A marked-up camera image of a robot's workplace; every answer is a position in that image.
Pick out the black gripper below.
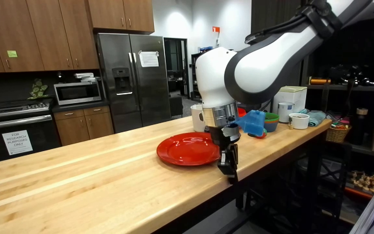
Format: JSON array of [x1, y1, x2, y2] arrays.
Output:
[[207, 122, 243, 184]]

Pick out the red plate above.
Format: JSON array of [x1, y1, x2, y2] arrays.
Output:
[[156, 131, 223, 169]]

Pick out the white printed mug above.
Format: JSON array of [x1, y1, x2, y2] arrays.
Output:
[[277, 101, 294, 123]]

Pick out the small white cup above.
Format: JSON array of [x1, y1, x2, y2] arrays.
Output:
[[289, 112, 311, 131]]

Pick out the white box container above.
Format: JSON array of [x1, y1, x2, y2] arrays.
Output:
[[273, 84, 308, 114]]

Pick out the dark bookshelf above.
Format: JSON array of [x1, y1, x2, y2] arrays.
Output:
[[189, 51, 204, 103]]

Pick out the teal cloth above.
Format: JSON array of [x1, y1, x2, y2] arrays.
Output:
[[301, 109, 328, 127]]

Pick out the wicker basket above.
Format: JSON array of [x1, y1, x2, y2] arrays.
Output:
[[325, 125, 353, 144]]

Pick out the black shelf rack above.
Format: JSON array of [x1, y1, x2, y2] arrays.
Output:
[[234, 82, 374, 231]]

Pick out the stainless steel refrigerator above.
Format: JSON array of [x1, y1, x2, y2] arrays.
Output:
[[94, 31, 173, 134]]

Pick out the white paper sheet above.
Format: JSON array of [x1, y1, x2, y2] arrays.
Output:
[[138, 51, 160, 69]]

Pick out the pile of wooden toys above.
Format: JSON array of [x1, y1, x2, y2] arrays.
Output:
[[346, 170, 374, 196]]

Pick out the wooden base cabinet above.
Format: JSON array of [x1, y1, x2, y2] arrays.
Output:
[[53, 105, 116, 147]]

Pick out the dark grey curtain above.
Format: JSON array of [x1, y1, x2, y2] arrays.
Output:
[[250, 0, 310, 44]]

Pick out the silver microwave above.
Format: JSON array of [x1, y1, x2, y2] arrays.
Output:
[[53, 80, 104, 108]]

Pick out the green potted plant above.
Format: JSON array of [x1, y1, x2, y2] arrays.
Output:
[[27, 78, 50, 101]]

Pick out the white paper sign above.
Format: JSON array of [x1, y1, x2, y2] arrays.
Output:
[[0, 129, 34, 157]]

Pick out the black oven range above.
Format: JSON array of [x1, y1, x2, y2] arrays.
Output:
[[0, 99, 62, 168]]

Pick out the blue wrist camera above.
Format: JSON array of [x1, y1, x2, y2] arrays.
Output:
[[236, 109, 268, 139]]

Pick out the wooden wall cabinets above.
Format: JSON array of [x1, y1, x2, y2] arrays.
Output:
[[0, 0, 156, 75]]

